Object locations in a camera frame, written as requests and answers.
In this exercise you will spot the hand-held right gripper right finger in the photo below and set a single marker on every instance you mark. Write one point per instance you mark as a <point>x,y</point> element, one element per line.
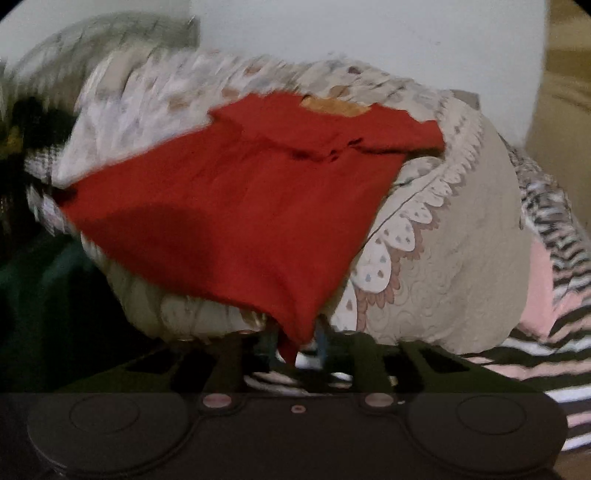
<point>323,344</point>

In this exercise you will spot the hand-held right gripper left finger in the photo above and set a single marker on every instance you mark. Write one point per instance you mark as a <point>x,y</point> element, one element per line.
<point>268,346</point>

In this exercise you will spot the red long-sleeve shirt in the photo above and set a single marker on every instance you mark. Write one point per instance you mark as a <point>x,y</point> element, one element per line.
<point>240,207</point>

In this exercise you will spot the circle-patterned quilt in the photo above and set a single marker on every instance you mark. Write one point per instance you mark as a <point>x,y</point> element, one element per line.
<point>443,258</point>

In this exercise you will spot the black-and-white striped bed sheet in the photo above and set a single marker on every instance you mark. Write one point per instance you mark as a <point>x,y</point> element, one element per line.
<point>545,369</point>

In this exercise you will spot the dark green cloth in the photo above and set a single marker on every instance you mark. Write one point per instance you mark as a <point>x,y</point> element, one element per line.
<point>46,314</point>

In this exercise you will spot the dark object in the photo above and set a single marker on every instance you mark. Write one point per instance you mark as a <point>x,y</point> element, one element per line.
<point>37,120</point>

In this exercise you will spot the plywood board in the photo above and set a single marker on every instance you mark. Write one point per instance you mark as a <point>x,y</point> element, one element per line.
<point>563,115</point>

